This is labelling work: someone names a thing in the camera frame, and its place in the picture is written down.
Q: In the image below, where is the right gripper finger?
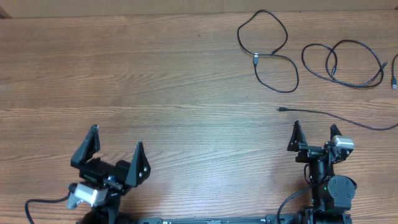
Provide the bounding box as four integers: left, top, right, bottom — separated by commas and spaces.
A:
330, 124, 341, 142
287, 120, 308, 152

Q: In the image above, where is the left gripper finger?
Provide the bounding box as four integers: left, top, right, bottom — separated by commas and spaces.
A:
71, 124, 100, 167
125, 141, 151, 187

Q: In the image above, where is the black USB cable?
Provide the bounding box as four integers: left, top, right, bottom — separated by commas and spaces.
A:
276, 52, 398, 131
237, 9, 300, 94
300, 39, 389, 88

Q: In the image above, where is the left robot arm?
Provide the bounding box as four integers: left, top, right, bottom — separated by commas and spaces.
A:
67, 124, 151, 223

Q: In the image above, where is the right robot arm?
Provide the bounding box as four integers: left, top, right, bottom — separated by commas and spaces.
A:
277, 121, 357, 223

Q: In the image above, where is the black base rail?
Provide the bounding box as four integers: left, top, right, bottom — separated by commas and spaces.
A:
128, 214, 353, 224

